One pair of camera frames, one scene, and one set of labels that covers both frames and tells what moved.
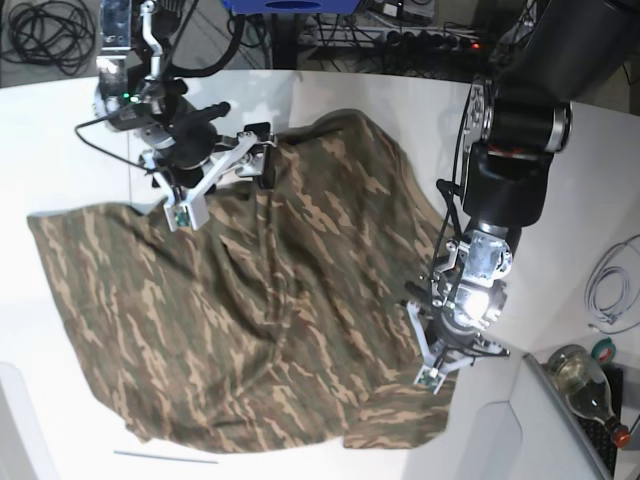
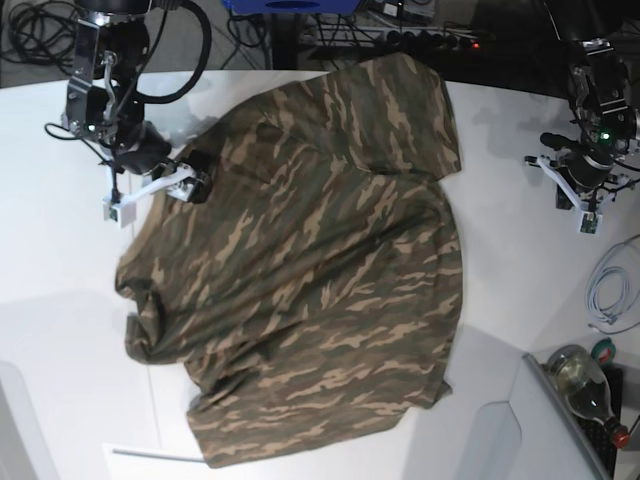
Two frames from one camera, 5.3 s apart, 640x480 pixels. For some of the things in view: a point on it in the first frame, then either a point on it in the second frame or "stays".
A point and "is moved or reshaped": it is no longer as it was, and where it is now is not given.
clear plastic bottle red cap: x=586 y=390 stays
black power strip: x=425 y=42 stays
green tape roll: x=604 y=350 stays
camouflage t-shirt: x=285 y=325 is moved or reshaped
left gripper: x=195 y=140 -> x=151 y=148
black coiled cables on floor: x=57 y=32 stays
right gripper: x=447 y=330 -> x=586 y=172
